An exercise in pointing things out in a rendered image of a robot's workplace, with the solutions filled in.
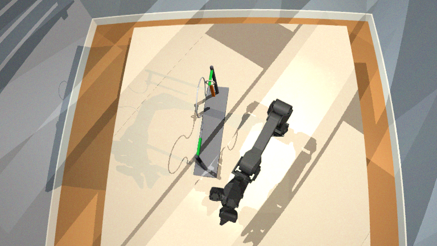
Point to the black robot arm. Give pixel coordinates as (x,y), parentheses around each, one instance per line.
(276,126)

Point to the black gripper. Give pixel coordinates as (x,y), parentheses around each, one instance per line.
(228,212)

